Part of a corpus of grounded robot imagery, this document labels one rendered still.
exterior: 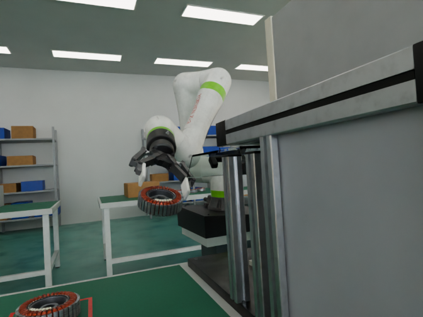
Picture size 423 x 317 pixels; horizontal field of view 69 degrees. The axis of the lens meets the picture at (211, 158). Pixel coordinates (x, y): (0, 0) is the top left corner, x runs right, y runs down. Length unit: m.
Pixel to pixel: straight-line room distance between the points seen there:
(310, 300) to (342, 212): 0.13
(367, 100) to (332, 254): 0.17
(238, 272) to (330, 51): 0.42
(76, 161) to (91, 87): 1.69
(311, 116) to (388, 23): 0.16
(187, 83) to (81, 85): 6.16
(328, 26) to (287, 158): 0.22
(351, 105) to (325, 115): 0.03
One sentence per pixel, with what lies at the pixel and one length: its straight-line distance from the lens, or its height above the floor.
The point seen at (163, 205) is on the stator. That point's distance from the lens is 0.74.
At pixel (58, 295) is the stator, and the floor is 0.78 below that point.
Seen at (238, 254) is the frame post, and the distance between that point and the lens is 0.62.
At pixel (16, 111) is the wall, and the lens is 7.50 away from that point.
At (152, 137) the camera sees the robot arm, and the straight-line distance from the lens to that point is 0.96.
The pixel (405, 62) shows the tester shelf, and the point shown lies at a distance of 0.29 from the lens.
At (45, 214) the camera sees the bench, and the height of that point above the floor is 0.70.
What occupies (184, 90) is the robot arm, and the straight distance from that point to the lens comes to 1.45.
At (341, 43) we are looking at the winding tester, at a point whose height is 1.20.
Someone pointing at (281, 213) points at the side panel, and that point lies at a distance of 0.44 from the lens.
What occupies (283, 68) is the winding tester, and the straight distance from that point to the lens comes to 0.61.
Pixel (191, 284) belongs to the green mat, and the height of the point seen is 0.75.
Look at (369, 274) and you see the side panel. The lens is 0.35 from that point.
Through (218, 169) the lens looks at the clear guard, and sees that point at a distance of 0.85.
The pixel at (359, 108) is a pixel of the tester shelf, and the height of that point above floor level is 1.08.
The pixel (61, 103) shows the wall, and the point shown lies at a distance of 7.43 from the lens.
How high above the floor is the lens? 1.03
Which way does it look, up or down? 2 degrees up
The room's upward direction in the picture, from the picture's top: 3 degrees counter-clockwise
